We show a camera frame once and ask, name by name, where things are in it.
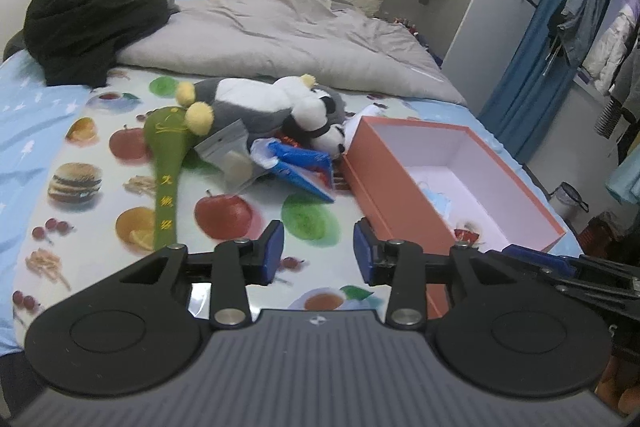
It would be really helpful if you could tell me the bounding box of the light blue cloth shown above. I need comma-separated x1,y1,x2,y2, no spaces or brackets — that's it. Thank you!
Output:
605,152,640,202

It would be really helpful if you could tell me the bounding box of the white jacket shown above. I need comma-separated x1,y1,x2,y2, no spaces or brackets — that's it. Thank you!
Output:
582,0,640,95

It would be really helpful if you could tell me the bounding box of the grey penguin plush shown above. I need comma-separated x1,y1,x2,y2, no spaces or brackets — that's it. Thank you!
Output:
175,74,348,145

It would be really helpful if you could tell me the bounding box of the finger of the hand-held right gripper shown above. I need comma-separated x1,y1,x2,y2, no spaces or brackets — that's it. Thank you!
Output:
487,245,576,276

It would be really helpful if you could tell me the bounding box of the grey zip bag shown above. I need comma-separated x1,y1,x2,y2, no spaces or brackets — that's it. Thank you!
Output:
194,119,256,192

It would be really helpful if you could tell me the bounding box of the person's right hand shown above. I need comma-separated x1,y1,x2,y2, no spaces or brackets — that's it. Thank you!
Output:
596,351,640,418

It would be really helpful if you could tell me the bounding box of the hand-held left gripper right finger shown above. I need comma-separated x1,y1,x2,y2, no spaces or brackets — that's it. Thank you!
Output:
353,217,521,329

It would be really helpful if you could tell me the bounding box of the denim garment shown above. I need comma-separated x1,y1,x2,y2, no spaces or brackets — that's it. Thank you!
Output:
545,0,613,68

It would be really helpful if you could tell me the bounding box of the blue face mask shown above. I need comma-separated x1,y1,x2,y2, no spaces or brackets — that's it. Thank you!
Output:
419,187,453,220

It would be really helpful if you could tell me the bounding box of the white trash bin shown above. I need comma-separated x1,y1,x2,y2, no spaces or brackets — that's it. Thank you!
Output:
552,182,590,220

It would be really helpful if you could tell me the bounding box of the grey duvet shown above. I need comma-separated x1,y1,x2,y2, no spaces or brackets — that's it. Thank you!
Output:
116,0,468,105

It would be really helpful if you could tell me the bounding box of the blue curtain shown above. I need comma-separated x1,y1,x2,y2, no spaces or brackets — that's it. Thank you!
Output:
480,0,608,165

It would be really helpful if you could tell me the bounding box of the black clothing pile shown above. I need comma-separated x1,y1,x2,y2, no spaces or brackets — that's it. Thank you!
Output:
24,0,173,88

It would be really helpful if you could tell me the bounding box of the panda plush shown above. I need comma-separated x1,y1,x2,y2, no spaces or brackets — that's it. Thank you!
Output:
292,89,348,155

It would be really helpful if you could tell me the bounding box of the striped garment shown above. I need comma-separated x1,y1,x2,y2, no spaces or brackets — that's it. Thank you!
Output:
597,99,626,138

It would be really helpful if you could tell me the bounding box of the orange cardboard box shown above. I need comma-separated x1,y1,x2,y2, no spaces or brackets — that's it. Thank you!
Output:
340,116,566,319

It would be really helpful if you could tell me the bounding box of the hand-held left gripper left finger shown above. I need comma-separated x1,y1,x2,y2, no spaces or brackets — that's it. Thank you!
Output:
119,219,286,329

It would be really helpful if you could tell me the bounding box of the row of small bottles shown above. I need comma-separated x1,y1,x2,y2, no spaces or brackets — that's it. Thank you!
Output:
392,16,421,35

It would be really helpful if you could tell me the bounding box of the blue snack packet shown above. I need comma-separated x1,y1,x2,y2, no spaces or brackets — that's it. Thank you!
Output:
250,138,336,204

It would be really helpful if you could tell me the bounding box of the white paper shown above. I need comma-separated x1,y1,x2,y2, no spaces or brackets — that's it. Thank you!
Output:
356,103,387,124

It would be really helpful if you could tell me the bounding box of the fruit-print plastic mat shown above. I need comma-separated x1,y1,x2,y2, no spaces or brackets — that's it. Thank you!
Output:
12,67,551,338

